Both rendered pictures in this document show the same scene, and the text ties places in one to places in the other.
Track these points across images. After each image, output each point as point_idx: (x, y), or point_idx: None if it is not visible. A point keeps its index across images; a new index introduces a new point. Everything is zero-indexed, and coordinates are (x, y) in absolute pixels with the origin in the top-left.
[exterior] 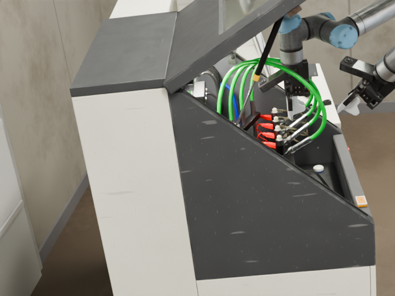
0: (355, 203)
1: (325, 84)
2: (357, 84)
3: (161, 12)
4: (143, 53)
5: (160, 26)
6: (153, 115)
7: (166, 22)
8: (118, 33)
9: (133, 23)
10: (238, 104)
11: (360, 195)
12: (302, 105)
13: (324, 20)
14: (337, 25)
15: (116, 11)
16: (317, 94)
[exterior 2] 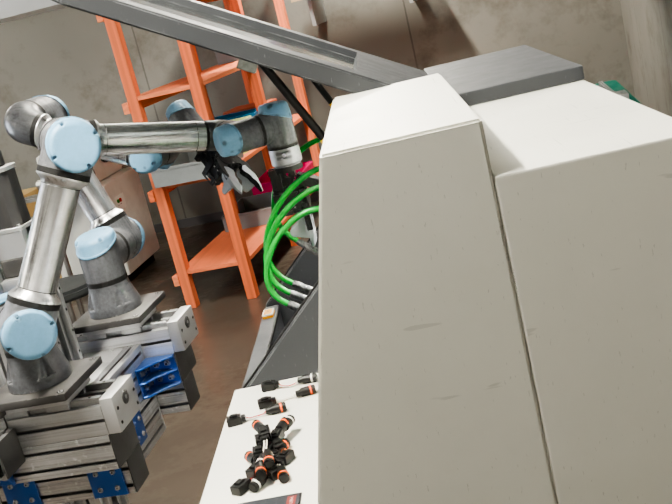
0: (275, 314)
1: (208, 479)
2: (234, 158)
3: (490, 110)
4: (463, 68)
5: (461, 82)
6: None
7: (454, 86)
8: (524, 66)
9: (511, 74)
10: None
11: (265, 321)
12: (294, 224)
13: (230, 120)
14: (222, 119)
15: (600, 92)
16: None
